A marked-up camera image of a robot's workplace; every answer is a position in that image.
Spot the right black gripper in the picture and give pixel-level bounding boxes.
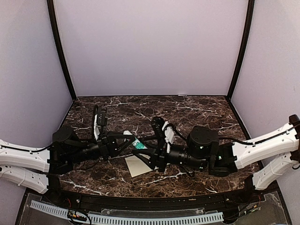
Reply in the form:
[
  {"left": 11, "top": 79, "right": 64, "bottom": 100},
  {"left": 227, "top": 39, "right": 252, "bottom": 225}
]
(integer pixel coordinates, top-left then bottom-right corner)
[{"left": 131, "top": 134, "right": 207, "bottom": 173}]

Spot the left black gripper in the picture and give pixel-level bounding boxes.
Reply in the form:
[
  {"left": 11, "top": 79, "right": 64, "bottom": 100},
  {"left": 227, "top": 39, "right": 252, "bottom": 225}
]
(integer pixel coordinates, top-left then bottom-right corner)
[{"left": 69, "top": 131, "right": 135, "bottom": 164}]

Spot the green white glue stick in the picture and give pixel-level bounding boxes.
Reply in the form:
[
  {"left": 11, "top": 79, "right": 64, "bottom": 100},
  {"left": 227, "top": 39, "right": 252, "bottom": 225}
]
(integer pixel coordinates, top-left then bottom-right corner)
[{"left": 123, "top": 130, "right": 147, "bottom": 150}]

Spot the cream envelope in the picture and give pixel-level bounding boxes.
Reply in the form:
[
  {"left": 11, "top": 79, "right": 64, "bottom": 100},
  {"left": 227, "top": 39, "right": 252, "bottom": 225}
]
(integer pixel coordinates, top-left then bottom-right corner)
[{"left": 125, "top": 156, "right": 152, "bottom": 177}]

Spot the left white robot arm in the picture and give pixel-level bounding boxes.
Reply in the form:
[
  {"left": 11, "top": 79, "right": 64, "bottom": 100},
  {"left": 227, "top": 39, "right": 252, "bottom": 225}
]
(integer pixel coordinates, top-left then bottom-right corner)
[{"left": 0, "top": 126, "right": 135, "bottom": 204}]

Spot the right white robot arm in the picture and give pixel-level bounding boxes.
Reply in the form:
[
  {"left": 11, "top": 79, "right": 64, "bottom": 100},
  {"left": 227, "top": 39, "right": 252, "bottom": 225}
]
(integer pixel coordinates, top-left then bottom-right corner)
[{"left": 133, "top": 114, "right": 300, "bottom": 203}]

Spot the white slotted cable duct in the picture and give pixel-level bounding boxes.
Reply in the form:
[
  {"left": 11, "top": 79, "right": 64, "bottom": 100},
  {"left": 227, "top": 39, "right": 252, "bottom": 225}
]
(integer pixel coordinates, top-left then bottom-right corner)
[{"left": 30, "top": 200, "right": 224, "bottom": 225}]

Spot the black front rail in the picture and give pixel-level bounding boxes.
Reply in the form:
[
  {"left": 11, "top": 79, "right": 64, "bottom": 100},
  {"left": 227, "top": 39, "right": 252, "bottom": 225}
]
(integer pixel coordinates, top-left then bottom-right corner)
[{"left": 43, "top": 189, "right": 264, "bottom": 211}]

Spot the left black frame post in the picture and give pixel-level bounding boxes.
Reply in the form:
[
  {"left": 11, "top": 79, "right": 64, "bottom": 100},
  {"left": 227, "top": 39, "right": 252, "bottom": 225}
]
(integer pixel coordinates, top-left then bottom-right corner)
[{"left": 46, "top": 0, "right": 77, "bottom": 101}]

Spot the black frame post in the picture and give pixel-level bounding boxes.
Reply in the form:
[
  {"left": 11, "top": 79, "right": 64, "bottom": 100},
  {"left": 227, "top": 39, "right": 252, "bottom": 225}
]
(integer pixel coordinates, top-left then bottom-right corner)
[
  {"left": 226, "top": 0, "right": 255, "bottom": 101},
  {"left": 46, "top": 0, "right": 77, "bottom": 101}
]

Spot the right black frame post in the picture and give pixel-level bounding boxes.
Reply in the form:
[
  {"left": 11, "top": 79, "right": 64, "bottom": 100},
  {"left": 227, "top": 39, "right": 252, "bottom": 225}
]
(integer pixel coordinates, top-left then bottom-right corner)
[{"left": 226, "top": 0, "right": 255, "bottom": 101}]

